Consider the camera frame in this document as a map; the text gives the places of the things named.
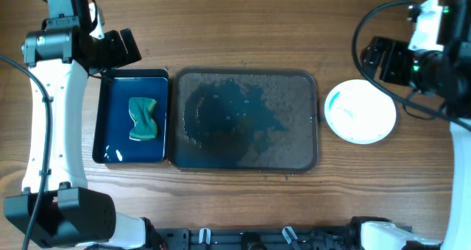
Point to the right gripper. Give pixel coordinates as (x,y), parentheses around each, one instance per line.
(399,68)

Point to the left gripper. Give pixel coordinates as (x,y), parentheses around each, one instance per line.
(120,56)

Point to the green yellow sponge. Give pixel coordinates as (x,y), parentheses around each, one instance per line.
(140,110)

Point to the white plate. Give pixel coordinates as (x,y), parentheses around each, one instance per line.
(359,113)

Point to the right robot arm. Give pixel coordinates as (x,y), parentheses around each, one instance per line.
(430,74)

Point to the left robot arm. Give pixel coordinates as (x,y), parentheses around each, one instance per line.
(56,208)

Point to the small black water tray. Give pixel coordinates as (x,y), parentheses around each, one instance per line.
(112,141)

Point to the large dark serving tray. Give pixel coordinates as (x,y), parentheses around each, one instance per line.
(244,119)

